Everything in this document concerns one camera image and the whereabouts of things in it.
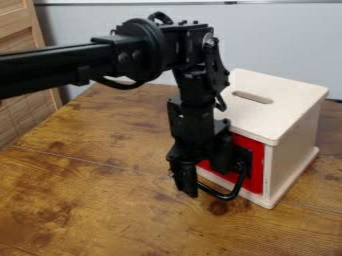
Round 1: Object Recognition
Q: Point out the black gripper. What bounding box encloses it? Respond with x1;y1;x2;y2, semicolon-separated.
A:
165;96;237;199

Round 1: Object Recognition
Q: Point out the black metal drawer handle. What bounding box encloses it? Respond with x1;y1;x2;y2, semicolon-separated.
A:
198;150;248;201

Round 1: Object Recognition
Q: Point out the red drawer front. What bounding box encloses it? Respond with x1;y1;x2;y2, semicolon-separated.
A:
198;133;265;194

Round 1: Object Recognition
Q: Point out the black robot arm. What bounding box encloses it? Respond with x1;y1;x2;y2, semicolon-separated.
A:
0;12;240;200

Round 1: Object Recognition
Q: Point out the light wooden box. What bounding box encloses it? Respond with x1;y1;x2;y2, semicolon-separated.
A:
195;68;330;210

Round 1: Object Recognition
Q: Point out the wooden slatted panel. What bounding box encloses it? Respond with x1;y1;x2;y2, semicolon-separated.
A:
0;0;62;150

